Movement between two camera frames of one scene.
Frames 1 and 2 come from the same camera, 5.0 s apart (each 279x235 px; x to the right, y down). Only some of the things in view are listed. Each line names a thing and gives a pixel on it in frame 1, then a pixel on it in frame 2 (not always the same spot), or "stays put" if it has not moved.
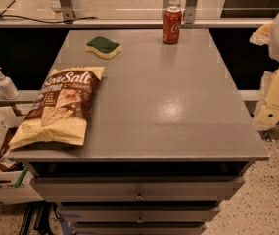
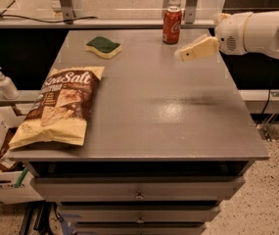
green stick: x=21 y=177 stays put
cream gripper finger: x=278 y=95 to x=205 y=47
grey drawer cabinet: x=166 y=138 stays put
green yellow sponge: x=103 y=47 stays put
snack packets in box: x=1 y=163 stays put
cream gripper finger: x=261 y=35 to x=199 y=39
